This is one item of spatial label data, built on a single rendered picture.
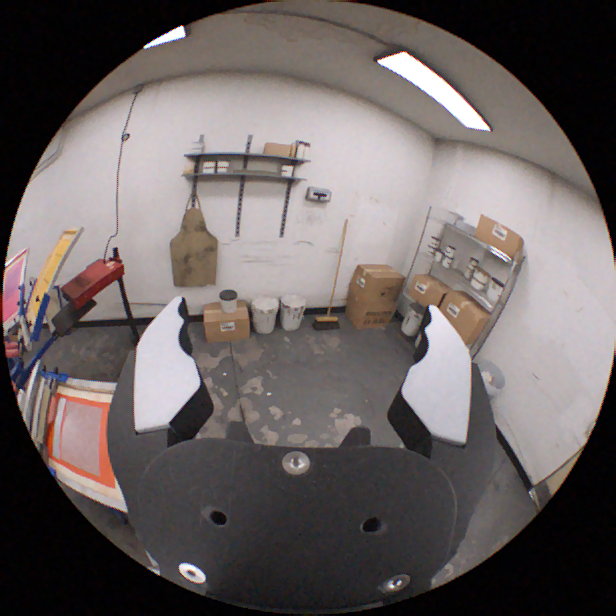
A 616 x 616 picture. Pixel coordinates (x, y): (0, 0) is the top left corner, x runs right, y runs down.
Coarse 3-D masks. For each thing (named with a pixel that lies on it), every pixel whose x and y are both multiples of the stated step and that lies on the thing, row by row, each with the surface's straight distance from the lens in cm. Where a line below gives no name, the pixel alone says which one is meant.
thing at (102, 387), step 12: (60, 384) 140; (72, 384) 128; (84, 384) 121; (96, 384) 115; (108, 384) 111; (36, 408) 148; (36, 420) 145; (36, 444) 145; (84, 492) 105; (108, 504) 95; (120, 504) 91
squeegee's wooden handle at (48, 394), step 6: (48, 390) 130; (48, 396) 129; (42, 402) 134; (48, 402) 129; (42, 408) 133; (48, 408) 130; (42, 414) 133; (48, 414) 131; (42, 420) 132; (42, 426) 132; (42, 432) 133; (42, 438) 133
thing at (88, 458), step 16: (48, 432) 136; (64, 432) 124; (48, 448) 134; (64, 448) 122; (80, 448) 112; (96, 448) 105; (64, 464) 121; (80, 464) 111; (96, 464) 104; (96, 480) 103; (112, 480) 98
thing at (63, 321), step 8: (88, 304) 192; (96, 304) 188; (64, 312) 207; (72, 312) 197; (80, 312) 188; (56, 320) 205; (64, 320) 194; (72, 320) 185; (56, 328) 194; (64, 328) 184; (56, 336) 197; (48, 344) 196; (40, 352) 196; (32, 360) 197; (32, 368) 199; (24, 384) 202
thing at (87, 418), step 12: (60, 396) 137; (72, 396) 129; (72, 408) 124; (84, 408) 118; (96, 408) 113; (108, 408) 108; (48, 420) 139; (72, 420) 121; (84, 420) 115; (96, 420) 110; (72, 432) 119; (84, 432) 113; (96, 432) 107
